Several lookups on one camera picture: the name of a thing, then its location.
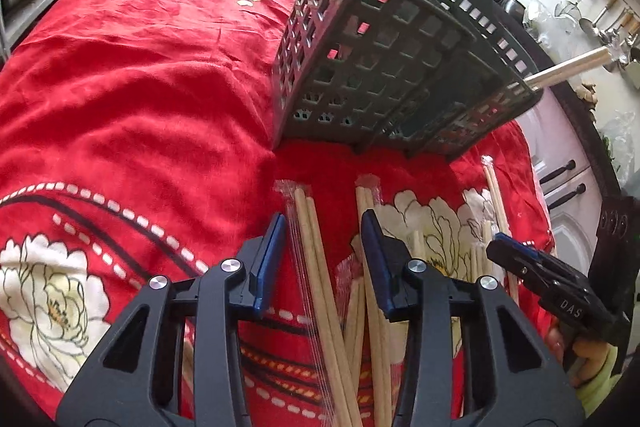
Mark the person's right hand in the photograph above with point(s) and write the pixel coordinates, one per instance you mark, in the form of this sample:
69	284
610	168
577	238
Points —
582	362

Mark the slotted steel ladle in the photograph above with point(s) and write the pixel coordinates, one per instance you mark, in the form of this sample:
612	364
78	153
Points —
590	24

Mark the person's right forearm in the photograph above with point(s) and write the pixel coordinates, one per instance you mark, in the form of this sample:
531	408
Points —
607	374

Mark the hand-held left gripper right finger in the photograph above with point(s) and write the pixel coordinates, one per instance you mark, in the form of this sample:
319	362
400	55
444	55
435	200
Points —
377	272

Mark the clear plastic bag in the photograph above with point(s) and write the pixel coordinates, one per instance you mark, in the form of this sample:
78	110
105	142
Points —
540	19

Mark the grey plastic utensil holder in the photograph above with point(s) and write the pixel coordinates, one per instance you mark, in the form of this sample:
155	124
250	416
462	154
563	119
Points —
400	57

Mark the dark kettle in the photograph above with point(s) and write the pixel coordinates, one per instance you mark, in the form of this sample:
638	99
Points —
507	2

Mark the wooden chopstick pair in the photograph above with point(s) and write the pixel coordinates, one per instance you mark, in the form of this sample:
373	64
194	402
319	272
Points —
495	197
366	198
352	307
315	267

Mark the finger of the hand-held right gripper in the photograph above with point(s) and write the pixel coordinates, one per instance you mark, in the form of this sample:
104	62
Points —
520	259

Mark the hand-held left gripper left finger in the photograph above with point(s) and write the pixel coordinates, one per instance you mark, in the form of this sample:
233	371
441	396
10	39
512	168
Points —
270	267

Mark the red floral blanket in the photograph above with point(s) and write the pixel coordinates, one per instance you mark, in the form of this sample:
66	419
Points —
125	107

